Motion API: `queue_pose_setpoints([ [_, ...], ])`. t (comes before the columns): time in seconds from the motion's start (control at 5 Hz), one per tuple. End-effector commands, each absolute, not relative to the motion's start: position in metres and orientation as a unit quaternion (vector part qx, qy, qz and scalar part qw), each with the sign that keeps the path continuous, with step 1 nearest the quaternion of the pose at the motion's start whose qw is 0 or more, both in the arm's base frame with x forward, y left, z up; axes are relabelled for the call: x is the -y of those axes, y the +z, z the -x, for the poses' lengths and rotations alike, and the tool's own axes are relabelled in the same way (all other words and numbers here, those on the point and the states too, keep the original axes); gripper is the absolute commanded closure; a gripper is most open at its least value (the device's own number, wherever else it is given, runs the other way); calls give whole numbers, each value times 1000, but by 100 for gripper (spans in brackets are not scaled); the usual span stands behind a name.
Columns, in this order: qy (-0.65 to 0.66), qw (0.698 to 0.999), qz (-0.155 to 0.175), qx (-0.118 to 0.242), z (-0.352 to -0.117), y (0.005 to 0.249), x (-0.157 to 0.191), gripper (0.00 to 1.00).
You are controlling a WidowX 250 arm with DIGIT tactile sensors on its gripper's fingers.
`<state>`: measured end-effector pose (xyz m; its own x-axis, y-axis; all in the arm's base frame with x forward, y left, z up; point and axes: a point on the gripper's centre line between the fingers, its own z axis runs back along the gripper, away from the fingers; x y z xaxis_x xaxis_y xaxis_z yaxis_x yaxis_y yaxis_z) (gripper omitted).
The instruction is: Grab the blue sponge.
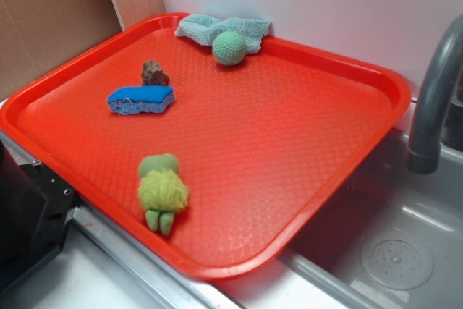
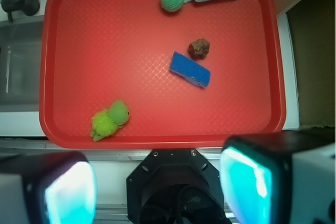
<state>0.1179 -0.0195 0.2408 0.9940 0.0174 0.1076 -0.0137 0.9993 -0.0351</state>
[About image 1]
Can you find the blue sponge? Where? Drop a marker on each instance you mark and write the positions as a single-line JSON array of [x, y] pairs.
[[141, 99]]

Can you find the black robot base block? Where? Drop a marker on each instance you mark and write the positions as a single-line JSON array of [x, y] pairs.
[[35, 212]]

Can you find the red plastic tray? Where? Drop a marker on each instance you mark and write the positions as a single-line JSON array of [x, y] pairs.
[[262, 145]]

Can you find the green dimpled ball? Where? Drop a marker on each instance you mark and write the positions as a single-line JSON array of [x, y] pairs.
[[229, 48]]

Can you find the green plush toy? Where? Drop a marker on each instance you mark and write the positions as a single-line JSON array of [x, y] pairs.
[[161, 192]]

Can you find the brown rock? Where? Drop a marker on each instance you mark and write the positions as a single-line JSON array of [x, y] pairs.
[[153, 74]]

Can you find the teal cloth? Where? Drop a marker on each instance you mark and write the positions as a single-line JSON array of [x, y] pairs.
[[203, 29]]

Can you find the grey plastic sink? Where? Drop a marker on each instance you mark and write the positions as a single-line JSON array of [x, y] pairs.
[[387, 239]]

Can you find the brown cardboard panel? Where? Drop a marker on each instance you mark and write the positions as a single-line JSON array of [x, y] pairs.
[[39, 35]]

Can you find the grey faucet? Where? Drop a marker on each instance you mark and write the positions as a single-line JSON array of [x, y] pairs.
[[437, 119]]

